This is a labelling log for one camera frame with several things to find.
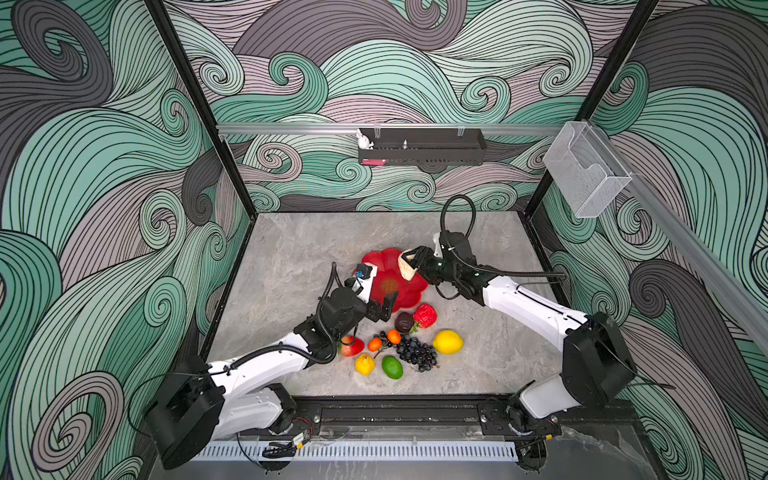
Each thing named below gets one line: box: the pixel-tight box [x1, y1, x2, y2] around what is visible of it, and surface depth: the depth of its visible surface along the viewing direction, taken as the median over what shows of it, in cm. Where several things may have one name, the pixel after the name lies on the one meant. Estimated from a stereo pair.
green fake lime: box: [381, 355, 404, 380], surface depth 81 cm
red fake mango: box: [341, 335, 365, 357], surface depth 83 cm
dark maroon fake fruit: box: [394, 312, 414, 333], surface depth 87 cm
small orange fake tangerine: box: [367, 337, 382, 352], surface depth 85 cm
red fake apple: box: [413, 303, 437, 329], surface depth 88 cm
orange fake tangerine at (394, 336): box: [387, 329, 401, 345], surface depth 83 cm
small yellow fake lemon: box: [355, 354, 375, 376], surface depth 80 cm
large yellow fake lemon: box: [432, 329, 464, 355], surface depth 85 cm
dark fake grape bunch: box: [396, 334, 438, 372], surface depth 83 cm
